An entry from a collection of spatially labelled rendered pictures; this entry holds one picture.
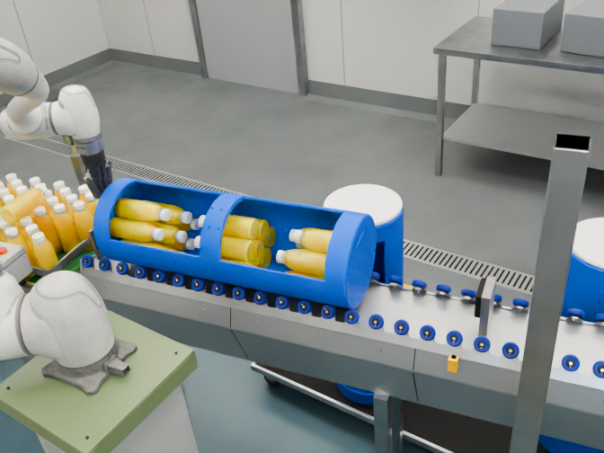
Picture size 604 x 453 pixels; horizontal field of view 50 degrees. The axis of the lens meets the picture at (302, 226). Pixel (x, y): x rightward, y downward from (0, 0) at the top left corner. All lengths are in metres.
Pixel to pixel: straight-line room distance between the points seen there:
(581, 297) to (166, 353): 1.25
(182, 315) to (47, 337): 0.65
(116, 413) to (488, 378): 0.99
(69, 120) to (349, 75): 3.85
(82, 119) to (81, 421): 0.90
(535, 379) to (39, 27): 6.24
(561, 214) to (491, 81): 3.92
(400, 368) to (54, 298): 0.97
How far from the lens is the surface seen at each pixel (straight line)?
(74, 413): 1.70
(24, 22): 7.02
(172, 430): 1.94
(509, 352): 1.84
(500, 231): 4.02
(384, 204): 2.27
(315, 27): 5.71
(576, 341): 1.96
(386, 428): 2.24
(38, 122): 2.10
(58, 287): 1.63
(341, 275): 1.78
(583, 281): 2.12
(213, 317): 2.14
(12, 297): 1.70
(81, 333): 1.65
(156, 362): 1.74
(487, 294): 1.82
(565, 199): 1.25
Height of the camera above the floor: 2.24
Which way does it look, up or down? 33 degrees down
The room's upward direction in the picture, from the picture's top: 6 degrees counter-clockwise
